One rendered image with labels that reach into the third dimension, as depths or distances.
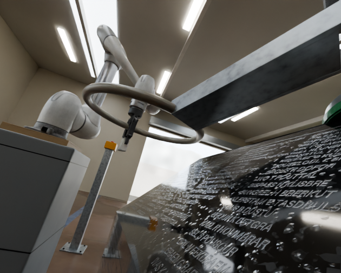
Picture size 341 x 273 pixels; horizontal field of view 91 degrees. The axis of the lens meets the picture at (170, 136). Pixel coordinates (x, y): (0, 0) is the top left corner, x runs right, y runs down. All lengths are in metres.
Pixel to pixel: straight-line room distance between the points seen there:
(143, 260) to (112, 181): 6.67
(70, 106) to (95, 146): 6.01
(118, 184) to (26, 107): 4.37
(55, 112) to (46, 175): 0.34
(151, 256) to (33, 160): 0.74
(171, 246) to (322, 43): 0.39
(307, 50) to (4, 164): 0.99
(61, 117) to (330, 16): 1.01
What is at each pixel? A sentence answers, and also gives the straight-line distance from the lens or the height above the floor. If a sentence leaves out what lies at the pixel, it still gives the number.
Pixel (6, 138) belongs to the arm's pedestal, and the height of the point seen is 0.77.
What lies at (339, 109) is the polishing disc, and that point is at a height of 0.87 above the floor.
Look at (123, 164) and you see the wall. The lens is 6.87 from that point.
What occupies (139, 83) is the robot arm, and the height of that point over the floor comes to 1.22.
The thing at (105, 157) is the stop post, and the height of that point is 0.90.
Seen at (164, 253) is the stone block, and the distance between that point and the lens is 0.19.
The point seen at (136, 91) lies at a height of 0.95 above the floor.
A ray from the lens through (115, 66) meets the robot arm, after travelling 1.39.
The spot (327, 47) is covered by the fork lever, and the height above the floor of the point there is 1.02.
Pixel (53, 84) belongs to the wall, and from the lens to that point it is 8.22.
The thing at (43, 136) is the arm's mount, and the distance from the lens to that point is 0.95.
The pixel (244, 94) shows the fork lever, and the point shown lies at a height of 0.98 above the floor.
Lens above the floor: 0.73
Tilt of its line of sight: 18 degrees up
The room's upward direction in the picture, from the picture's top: 14 degrees clockwise
